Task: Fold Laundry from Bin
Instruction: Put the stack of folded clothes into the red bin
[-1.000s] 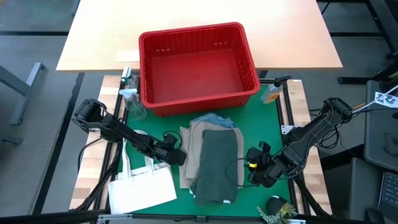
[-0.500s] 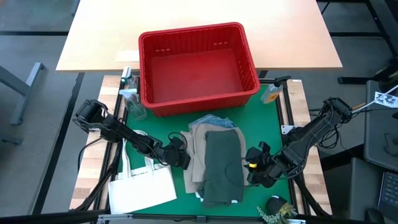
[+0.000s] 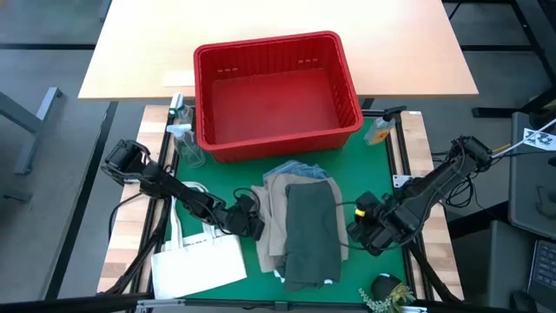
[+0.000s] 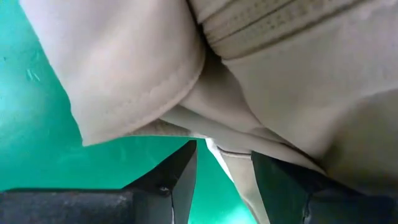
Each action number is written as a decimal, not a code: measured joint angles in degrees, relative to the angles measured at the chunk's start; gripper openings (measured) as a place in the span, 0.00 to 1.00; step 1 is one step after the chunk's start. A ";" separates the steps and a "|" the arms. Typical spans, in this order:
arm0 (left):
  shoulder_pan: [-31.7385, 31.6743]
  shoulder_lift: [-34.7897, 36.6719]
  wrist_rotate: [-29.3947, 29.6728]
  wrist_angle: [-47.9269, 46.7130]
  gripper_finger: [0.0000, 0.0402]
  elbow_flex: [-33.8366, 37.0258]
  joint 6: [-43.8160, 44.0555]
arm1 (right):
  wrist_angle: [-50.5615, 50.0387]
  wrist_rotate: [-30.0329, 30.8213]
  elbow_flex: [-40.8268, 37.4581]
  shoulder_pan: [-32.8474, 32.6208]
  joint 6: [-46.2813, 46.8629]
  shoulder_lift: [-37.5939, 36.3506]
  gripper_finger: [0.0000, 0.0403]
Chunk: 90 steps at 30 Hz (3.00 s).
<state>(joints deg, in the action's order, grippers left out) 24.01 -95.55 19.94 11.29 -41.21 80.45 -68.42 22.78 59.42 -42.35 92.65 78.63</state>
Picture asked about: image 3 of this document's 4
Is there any light blue garment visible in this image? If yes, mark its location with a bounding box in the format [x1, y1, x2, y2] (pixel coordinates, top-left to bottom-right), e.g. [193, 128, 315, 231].
[262, 159, 332, 181]

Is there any white cable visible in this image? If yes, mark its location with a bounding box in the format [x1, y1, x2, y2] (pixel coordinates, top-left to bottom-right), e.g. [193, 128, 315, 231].
[490, 117, 556, 160]

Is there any black aluminium table frame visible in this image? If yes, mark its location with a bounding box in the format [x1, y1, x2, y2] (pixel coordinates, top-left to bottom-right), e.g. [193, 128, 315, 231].
[97, 102, 464, 313]

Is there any white canvas tote bag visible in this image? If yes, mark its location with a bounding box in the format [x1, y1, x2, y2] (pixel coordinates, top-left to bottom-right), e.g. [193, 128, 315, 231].
[150, 181, 248, 300]

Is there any clear spray bottle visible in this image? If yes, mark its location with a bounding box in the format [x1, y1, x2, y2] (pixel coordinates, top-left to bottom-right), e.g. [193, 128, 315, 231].
[166, 123, 207, 169]

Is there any dark green garment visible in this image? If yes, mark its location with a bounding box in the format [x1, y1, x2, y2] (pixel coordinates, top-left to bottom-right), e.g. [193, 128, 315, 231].
[281, 181, 343, 293]

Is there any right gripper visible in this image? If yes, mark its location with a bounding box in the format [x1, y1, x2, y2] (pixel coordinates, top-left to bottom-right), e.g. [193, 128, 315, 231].
[346, 190, 420, 257]

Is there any dark keyboard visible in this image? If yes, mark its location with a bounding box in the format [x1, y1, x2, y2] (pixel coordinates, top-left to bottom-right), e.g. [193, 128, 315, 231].
[526, 238, 556, 301]

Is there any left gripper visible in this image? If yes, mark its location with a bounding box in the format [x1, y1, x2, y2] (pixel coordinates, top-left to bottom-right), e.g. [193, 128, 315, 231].
[221, 194, 267, 242]

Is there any black left wrist camera cable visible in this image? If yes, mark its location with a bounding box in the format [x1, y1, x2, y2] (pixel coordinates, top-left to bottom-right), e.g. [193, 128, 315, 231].
[232, 186, 262, 214]

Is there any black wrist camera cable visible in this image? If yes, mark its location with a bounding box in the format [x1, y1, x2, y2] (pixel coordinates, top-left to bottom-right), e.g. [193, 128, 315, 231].
[232, 186, 262, 214]
[334, 199, 374, 253]

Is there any green table mat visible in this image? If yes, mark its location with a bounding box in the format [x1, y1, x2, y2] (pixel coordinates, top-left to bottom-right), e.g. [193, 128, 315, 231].
[154, 117, 412, 305]

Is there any light wooden desk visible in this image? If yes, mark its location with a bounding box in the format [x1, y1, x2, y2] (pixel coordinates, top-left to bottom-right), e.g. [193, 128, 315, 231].
[77, 0, 479, 102]

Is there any black computer mouse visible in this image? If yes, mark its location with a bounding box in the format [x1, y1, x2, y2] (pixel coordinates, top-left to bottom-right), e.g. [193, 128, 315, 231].
[510, 290, 539, 313]

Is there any black cable bundle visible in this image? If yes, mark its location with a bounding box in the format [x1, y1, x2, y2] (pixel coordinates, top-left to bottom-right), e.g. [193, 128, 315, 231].
[443, 173, 478, 209]

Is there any grey cabinet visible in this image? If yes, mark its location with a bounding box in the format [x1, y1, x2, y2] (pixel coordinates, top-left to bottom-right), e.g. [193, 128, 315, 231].
[507, 111, 556, 240]

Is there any white paper fiducial tag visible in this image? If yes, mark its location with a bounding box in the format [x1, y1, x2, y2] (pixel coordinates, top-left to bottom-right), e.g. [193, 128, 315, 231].
[522, 127, 556, 152]

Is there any red plastic laundry bin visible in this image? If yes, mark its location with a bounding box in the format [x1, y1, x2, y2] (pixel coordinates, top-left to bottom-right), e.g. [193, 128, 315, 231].
[193, 30, 365, 164]

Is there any grey metal table leg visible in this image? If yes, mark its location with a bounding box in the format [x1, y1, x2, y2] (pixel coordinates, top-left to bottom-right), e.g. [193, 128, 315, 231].
[0, 86, 63, 176]

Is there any beige garment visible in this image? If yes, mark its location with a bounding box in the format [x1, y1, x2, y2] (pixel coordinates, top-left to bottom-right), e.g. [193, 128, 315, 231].
[250, 172, 350, 274]

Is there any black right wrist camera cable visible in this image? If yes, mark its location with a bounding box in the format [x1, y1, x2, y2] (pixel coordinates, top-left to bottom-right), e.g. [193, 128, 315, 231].
[334, 199, 374, 253]

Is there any silver camera mount bar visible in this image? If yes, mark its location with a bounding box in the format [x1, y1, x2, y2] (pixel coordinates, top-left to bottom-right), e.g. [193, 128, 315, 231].
[134, 297, 429, 313]

